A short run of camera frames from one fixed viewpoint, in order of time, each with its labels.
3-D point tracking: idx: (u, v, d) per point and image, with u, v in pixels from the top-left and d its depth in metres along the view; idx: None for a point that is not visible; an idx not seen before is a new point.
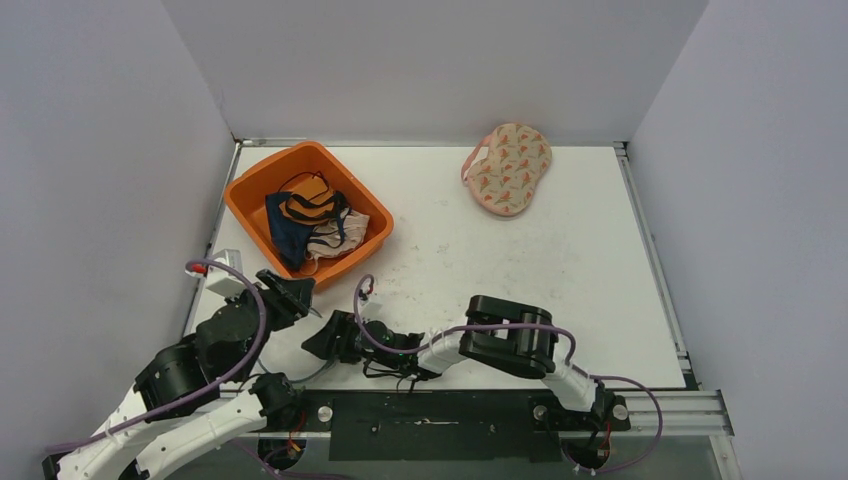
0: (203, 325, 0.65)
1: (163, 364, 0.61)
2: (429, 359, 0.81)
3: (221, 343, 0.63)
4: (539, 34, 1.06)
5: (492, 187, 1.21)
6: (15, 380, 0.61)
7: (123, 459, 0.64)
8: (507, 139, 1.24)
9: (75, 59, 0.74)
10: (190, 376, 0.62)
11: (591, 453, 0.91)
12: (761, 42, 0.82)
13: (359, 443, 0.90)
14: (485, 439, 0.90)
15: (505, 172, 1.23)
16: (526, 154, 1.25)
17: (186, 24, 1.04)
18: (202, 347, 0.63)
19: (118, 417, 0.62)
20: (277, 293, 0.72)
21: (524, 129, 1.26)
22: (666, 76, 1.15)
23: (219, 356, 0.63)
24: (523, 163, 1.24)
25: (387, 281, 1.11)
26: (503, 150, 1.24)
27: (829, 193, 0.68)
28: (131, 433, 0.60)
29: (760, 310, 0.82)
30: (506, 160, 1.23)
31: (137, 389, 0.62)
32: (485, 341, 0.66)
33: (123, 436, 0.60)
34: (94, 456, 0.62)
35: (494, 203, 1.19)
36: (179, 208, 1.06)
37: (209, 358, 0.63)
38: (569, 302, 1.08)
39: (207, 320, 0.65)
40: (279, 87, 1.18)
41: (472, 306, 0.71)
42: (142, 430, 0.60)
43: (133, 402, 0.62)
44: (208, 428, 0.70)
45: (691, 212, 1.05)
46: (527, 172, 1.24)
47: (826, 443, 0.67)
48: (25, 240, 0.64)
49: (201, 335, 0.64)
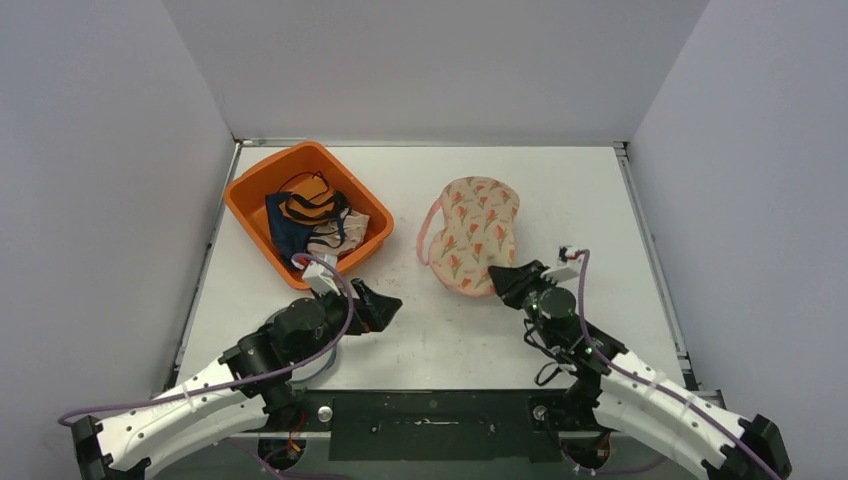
0: (279, 314, 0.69)
1: (246, 348, 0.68)
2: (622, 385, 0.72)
3: (294, 332, 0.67)
4: (539, 34, 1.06)
5: (467, 265, 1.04)
6: (16, 379, 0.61)
7: (176, 428, 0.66)
8: (460, 196, 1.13)
9: (74, 58, 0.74)
10: (271, 361, 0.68)
11: (591, 453, 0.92)
12: (762, 41, 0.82)
13: (358, 443, 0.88)
14: (485, 440, 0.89)
15: (473, 237, 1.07)
16: (490, 204, 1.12)
17: (186, 24, 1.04)
18: (278, 335, 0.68)
19: (196, 383, 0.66)
20: (362, 302, 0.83)
21: (479, 181, 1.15)
22: (665, 76, 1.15)
23: (292, 343, 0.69)
24: (488, 216, 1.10)
25: (387, 281, 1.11)
26: (461, 212, 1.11)
27: (829, 193, 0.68)
28: (211, 398, 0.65)
29: (761, 311, 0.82)
30: (468, 219, 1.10)
31: (223, 360, 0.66)
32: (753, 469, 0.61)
33: (201, 399, 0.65)
34: (157, 418, 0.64)
35: (475, 285, 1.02)
36: (180, 208, 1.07)
37: (285, 344, 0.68)
38: None
39: (282, 311, 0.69)
40: (278, 87, 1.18)
41: (755, 425, 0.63)
42: (222, 397, 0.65)
43: (216, 369, 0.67)
44: (215, 425, 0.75)
45: (691, 212, 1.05)
46: (497, 224, 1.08)
47: (827, 445, 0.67)
48: (25, 240, 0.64)
49: (276, 324, 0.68)
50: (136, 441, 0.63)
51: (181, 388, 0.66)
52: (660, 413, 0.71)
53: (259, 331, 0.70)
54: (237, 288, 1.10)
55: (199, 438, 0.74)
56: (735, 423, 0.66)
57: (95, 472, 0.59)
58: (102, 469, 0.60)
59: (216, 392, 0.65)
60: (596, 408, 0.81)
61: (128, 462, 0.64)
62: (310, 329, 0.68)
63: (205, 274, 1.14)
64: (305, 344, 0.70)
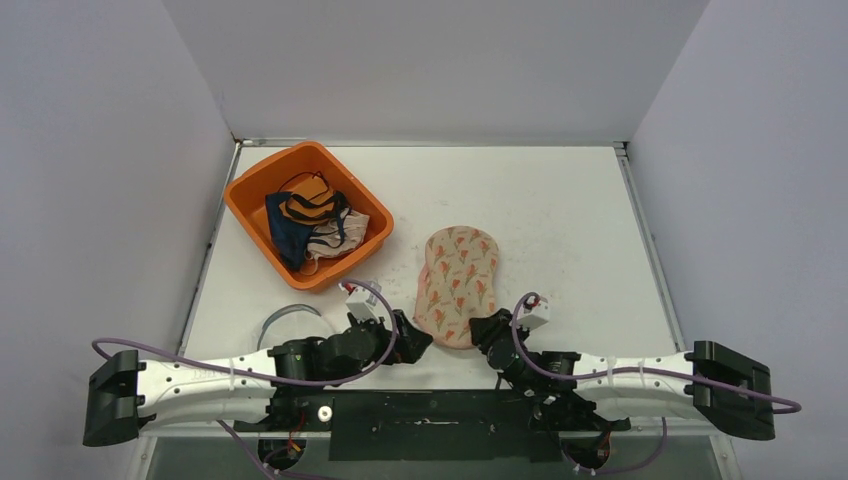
0: (334, 336, 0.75)
1: (293, 351, 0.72)
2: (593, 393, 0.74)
3: (344, 357, 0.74)
4: (539, 35, 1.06)
5: (451, 318, 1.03)
6: (17, 379, 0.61)
7: (201, 397, 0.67)
8: (442, 250, 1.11)
9: (75, 57, 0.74)
10: (307, 370, 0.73)
11: (590, 452, 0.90)
12: (762, 41, 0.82)
13: (358, 442, 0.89)
14: (485, 439, 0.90)
15: (455, 291, 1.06)
16: (470, 258, 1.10)
17: (186, 24, 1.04)
18: (328, 354, 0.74)
19: (242, 364, 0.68)
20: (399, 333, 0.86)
21: (459, 231, 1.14)
22: (665, 77, 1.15)
23: (336, 364, 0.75)
24: (469, 269, 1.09)
25: (387, 282, 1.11)
26: (443, 265, 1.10)
27: (829, 192, 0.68)
28: (248, 384, 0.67)
29: (761, 311, 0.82)
30: (450, 274, 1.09)
31: (272, 353, 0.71)
32: (724, 396, 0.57)
33: (240, 381, 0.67)
34: (196, 382, 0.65)
35: (458, 338, 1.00)
36: (180, 208, 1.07)
37: (329, 364, 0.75)
38: (568, 302, 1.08)
39: (338, 334, 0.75)
40: (279, 87, 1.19)
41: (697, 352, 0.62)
42: (257, 388, 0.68)
43: (262, 358, 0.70)
44: (222, 403, 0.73)
45: (691, 211, 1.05)
46: (477, 279, 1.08)
47: (828, 445, 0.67)
48: (26, 239, 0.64)
49: (329, 344, 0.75)
50: (168, 394, 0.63)
51: (226, 363, 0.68)
52: (634, 393, 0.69)
53: (303, 339, 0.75)
54: (237, 288, 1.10)
55: (203, 410, 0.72)
56: (684, 361, 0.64)
57: (122, 409, 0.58)
58: (129, 410, 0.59)
59: (256, 380, 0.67)
60: (597, 410, 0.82)
61: (147, 411, 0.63)
62: (357, 359, 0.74)
63: (205, 274, 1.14)
64: (339, 367, 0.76)
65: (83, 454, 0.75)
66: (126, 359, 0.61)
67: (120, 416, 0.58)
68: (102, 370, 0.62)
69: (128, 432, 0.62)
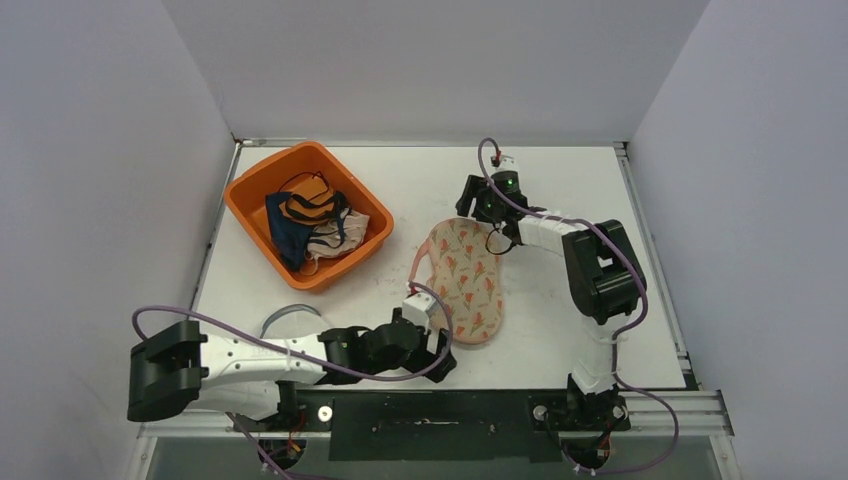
0: (382, 326, 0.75)
1: (341, 338, 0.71)
2: (529, 226, 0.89)
3: (392, 346, 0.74)
4: (539, 36, 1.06)
5: (460, 313, 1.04)
6: (16, 379, 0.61)
7: (255, 376, 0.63)
8: (446, 244, 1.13)
9: (74, 58, 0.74)
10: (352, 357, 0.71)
11: (590, 453, 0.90)
12: (761, 42, 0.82)
13: (358, 443, 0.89)
14: (484, 439, 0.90)
15: (464, 287, 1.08)
16: (475, 254, 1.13)
17: (186, 25, 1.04)
18: (376, 343, 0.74)
19: (295, 345, 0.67)
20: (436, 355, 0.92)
21: (460, 226, 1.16)
22: (665, 77, 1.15)
23: (383, 355, 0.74)
24: (476, 266, 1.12)
25: (387, 281, 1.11)
26: (448, 259, 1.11)
27: (830, 194, 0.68)
28: (301, 366, 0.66)
29: (760, 311, 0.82)
30: (457, 269, 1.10)
31: (321, 339, 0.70)
32: (586, 249, 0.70)
33: (296, 363, 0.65)
34: (255, 358, 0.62)
35: (469, 333, 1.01)
36: (179, 209, 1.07)
37: (374, 353, 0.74)
38: (569, 301, 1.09)
39: (386, 325, 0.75)
40: (279, 87, 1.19)
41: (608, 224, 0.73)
42: (309, 371, 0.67)
43: (315, 345, 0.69)
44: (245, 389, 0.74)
45: (691, 212, 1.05)
46: (486, 276, 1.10)
47: (827, 445, 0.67)
48: (26, 240, 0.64)
49: (377, 334, 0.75)
50: (229, 369, 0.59)
51: (282, 344, 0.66)
52: (549, 237, 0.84)
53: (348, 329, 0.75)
54: (237, 289, 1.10)
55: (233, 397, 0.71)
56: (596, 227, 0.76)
57: (186, 380, 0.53)
58: (195, 382, 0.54)
59: (309, 363, 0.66)
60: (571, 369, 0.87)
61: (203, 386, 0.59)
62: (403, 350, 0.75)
63: (205, 274, 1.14)
64: (384, 357, 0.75)
65: (84, 455, 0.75)
66: (186, 329, 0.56)
67: (185, 388, 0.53)
68: (155, 340, 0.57)
69: (180, 405, 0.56)
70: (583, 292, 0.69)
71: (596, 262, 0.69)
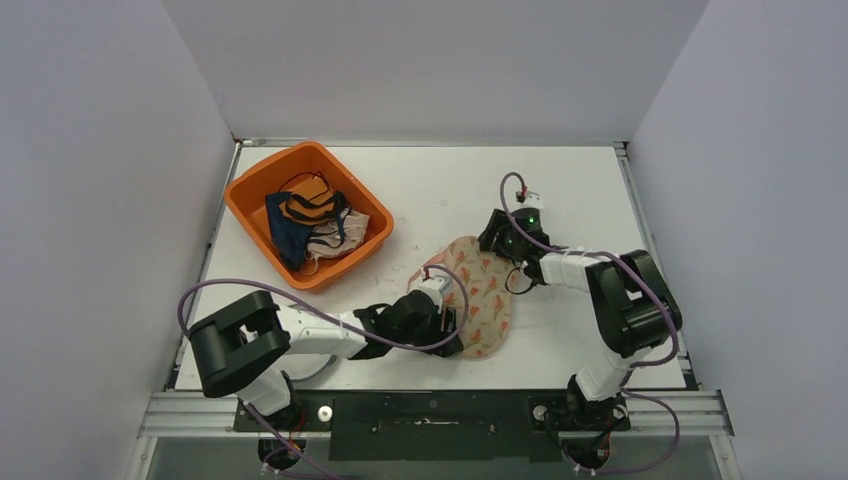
0: (404, 297, 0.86)
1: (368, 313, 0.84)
2: (551, 264, 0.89)
3: (414, 313, 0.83)
4: (539, 35, 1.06)
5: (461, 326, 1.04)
6: (14, 379, 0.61)
7: (314, 344, 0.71)
8: (463, 256, 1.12)
9: (73, 57, 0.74)
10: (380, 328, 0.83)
11: (591, 453, 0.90)
12: (762, 41, 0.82)
13: (359, 443, 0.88)
14: (484, 439, 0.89)
15: (473, 300, 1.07)
16: (492, 269, 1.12)
17: (186, 24, 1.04)
18: (398, 314, 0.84)
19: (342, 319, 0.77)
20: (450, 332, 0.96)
21: None
22: (665, 77, 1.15)
23: (408, 323, 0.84)
24: (490, 282, 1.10)
25: (387, 281, 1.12)
26: (462, 269, 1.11)
27: (831, 193, 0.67)
28: (350, 336, 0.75)
29: (761, 310, 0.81)
30: (469, 281, 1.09)
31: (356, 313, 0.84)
32: (615, 282, 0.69)
33: (346, 332, 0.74)
34: (317, 326, 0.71)
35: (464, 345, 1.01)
36: (180, 208, 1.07)
37: (399, 321, 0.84)
38: (571, 305, 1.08)
39: (407, 296, 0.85)
40: (279, 87, 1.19)
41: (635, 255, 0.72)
42: (354, 341, 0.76)
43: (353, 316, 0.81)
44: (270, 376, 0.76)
45: (691, 211, 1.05)
46: (498, 293, 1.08)
47: (828, 445, 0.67)
48: (23, 239, 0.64)
49: (400, 304, 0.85)
50: (301, 334, 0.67)
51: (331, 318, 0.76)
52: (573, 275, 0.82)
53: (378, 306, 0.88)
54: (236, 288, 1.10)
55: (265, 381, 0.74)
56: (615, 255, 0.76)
57: (274, 340, 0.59)
58: (284, 340, 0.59)
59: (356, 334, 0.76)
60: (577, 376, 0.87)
61: None
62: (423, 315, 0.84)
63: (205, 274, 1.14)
64: (411, 325, 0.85)
65: (83, 454, 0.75)
66: (260, 297, 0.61)
67: (276, 347, 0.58)
68: (226, 312, 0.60)
69: (258, 371, 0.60)
70: (613, 326, 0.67)
71: (625, 295, 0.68)
